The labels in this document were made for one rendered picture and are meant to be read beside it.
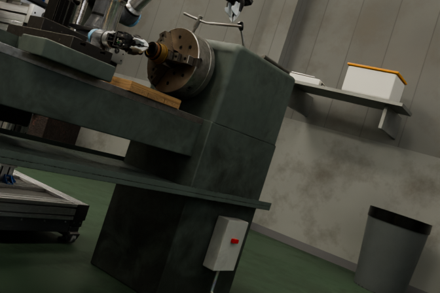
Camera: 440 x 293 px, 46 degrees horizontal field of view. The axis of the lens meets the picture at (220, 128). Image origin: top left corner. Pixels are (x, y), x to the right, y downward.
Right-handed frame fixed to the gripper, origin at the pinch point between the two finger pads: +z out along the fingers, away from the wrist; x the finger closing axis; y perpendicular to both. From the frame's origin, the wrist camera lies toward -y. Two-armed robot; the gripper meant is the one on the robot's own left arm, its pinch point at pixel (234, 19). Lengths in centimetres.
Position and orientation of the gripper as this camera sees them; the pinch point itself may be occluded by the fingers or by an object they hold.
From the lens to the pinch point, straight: 243.0
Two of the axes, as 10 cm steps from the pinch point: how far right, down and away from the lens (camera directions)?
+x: 8.1, -0.2, -5.9
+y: -5.8, -2.1, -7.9
